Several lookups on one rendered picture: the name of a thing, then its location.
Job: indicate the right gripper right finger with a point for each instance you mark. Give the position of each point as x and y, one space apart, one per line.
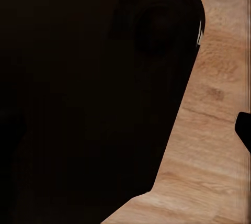
243 128

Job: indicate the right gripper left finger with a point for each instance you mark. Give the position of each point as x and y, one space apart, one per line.
12 130

